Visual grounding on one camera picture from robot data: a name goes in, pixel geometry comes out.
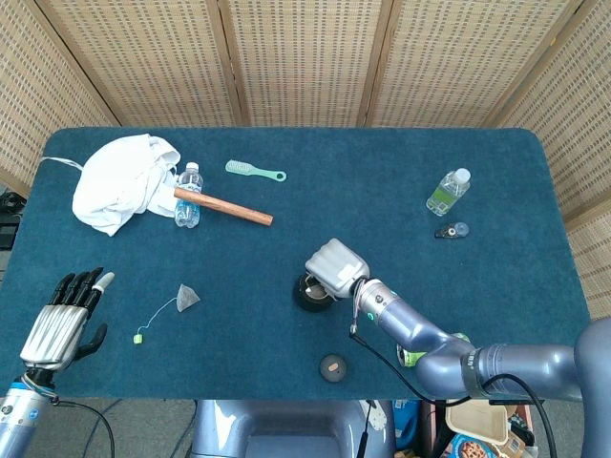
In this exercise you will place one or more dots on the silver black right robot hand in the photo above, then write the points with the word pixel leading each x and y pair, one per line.
pixel 339 267

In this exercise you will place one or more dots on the black floor equipment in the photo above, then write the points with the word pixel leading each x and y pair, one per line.
pixel 7 229

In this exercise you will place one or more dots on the black teapot lid orange knob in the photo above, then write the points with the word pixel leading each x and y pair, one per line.
pixel 333 368

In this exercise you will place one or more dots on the clear bottle blue label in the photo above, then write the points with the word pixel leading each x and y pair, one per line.
pixel 186 215

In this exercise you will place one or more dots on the beige takeaway box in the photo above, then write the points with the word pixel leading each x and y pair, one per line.
pixel 477 422

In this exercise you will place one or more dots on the clear bottle green label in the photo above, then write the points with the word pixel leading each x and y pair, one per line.
pixel 444 195

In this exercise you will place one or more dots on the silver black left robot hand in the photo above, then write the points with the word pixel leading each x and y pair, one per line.
pixel 52 334

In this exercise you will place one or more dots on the wooden rolling stick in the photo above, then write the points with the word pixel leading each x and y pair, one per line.
pixel 224 206

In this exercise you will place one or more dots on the grey-blue robot torso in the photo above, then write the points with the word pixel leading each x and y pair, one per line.
pixel 286 429

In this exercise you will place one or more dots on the black teapot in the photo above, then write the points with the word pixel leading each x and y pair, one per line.
pixel 310 305

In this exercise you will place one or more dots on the blue plastic package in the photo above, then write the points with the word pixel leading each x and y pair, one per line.
pixel 406 424

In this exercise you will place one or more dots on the mint green brush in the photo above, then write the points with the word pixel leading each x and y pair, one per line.
pixel 238 168

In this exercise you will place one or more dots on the blue cookie box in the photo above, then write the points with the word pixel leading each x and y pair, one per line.
pixel 470 448

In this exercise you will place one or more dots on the woven bamboo folding screen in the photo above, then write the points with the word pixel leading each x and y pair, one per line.
pixel 305 62

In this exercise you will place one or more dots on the white crumpled cloth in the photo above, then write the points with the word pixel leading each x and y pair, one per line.
pixel 114 186

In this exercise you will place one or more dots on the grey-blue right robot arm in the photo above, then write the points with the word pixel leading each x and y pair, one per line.
pixel 410 329

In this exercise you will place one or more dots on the blue carpet table cover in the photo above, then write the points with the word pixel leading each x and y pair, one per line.
pixel 238 267

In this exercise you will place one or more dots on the green drink can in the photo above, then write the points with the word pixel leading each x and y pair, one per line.
pixel 408 357

